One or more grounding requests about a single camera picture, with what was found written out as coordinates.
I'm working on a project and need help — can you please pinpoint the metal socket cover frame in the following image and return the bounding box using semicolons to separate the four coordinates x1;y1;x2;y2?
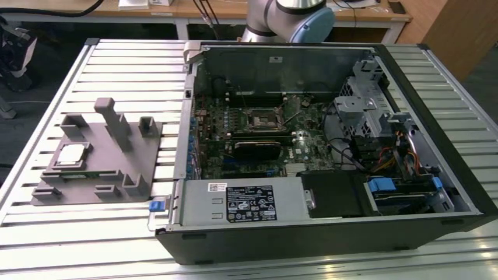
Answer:
275;96;304;125

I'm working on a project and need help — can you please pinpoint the silver CPU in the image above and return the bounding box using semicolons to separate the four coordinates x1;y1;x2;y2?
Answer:
56;145;90;169

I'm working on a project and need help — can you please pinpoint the CPU socket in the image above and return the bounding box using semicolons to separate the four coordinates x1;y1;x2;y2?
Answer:
243;106;288;131

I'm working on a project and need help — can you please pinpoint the black graphics card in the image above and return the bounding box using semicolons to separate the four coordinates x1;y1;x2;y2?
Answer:
232;140;281;160

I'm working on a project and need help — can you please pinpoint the black expansion slot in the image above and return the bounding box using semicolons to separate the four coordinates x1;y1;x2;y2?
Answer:
223;170;281;179

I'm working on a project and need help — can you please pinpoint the green motherboard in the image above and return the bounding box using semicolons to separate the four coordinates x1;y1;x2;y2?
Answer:
192;92;339;180

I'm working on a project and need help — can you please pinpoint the grey power supply unit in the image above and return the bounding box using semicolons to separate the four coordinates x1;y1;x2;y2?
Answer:
179;178;312;228

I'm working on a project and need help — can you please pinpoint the black plastic shroud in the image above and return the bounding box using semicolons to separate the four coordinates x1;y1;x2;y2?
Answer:
299;171;375;219

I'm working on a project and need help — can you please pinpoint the silver metal drive cage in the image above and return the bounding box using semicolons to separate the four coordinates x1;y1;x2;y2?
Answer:
332;57;393;139

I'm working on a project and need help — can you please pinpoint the grey case release latch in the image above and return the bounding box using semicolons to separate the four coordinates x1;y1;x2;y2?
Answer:
181;41;204;64

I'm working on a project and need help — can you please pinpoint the black PC case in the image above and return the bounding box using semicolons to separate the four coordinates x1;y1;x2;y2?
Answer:
153;40;498;266

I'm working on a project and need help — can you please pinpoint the hard disk in blue carrier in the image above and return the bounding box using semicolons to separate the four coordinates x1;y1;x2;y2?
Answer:
364;176;435;217

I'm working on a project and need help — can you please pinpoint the grey parts rack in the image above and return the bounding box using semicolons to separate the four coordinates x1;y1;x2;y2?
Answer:
29;97;164;207

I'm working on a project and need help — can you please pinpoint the green RAM stick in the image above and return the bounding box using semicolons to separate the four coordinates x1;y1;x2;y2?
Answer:
60;173;100;180

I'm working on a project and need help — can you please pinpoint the wooden desk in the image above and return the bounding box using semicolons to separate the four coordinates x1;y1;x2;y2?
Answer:
0;0;413;44

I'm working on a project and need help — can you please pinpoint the grey metal stand foot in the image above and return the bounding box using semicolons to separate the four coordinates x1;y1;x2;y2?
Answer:
0;94;18;120

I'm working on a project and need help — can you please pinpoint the wooden cabinet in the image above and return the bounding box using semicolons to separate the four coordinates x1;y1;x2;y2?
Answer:
396;0;498;82

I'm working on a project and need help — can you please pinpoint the orange yellow wire bundle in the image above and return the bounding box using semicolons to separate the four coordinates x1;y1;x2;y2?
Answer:
375;130;424;177

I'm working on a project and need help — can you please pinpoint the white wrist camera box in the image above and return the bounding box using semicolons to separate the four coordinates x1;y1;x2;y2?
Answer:
0;25;38;79

